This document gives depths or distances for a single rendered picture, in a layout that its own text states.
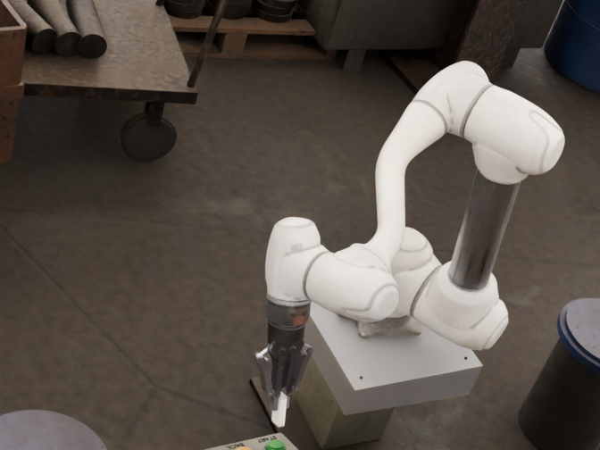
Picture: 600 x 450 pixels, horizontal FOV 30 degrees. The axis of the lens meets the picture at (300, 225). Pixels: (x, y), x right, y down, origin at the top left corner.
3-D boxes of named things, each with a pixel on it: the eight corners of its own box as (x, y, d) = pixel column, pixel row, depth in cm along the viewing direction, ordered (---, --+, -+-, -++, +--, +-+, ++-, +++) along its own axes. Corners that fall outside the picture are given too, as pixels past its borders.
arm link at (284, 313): (320, 298, 222) (318, 326, 224) (297, 281, 229) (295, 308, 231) (280, 304, 217) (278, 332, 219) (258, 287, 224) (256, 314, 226)
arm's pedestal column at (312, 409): (248, 382, 332) (273, 307, 314) (364, 365, 351) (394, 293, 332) (302, 489, 306) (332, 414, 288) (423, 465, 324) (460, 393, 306)
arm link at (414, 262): (377, 270, 307) (397, 206, 294) (432, 304, 300) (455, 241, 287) (345, 295, 296) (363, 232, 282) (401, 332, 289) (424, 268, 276)
